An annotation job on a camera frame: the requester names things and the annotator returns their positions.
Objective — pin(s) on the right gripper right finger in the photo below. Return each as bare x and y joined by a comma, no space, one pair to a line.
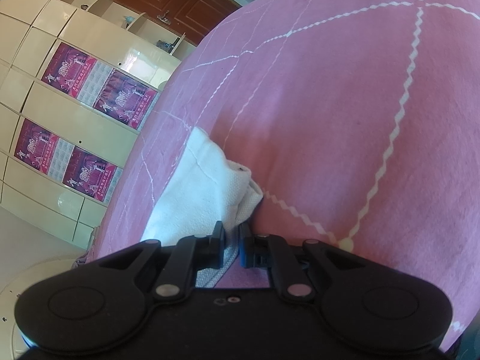
273,253

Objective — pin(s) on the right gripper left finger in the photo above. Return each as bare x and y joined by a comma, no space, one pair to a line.
180,264

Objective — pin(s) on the white pants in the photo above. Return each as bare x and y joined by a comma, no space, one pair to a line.
205,188

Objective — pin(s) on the lower left pink poster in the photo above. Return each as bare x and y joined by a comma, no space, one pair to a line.
90,175

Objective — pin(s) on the pink poster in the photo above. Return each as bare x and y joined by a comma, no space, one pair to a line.
90,175
35,146
124,99
68,69

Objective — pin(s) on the lower right pink poster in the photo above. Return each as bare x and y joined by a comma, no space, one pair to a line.
124,99

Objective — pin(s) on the pink checked bedspread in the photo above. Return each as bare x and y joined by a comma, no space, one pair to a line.
359,121

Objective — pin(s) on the upper left pink poster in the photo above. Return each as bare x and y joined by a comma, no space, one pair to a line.
35,146

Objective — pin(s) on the cream wardrobe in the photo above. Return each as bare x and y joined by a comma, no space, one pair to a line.
31,31

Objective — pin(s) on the upper right pink poster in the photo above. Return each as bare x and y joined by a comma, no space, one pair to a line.
68,69

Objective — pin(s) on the cream corner shelves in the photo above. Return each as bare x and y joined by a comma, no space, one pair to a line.
139,24

